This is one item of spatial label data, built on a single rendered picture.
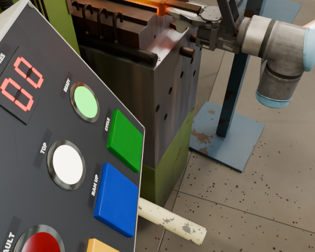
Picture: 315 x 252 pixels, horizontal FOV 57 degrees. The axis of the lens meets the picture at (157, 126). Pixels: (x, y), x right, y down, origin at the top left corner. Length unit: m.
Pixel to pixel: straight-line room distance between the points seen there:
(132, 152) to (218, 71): 1.85
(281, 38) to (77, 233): 0.58
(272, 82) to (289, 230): 0.96
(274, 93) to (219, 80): 1.39
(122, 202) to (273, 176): 1.38
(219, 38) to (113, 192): 0.52
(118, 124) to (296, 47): 0.45
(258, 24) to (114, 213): 0.53
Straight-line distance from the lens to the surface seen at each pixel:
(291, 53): 0.73
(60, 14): 0.72
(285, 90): 0.80
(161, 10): 0.81
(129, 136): 0.46
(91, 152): 0.38
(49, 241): 0.31
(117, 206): 0.39
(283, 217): 1.61
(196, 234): 0.78
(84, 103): 0.40
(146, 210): 0.80
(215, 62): 2.34
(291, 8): 1.43
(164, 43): 0.83
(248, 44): 0.74
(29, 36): 0.38
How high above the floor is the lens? 1.36
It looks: 49 degrees down
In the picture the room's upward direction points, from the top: straight up
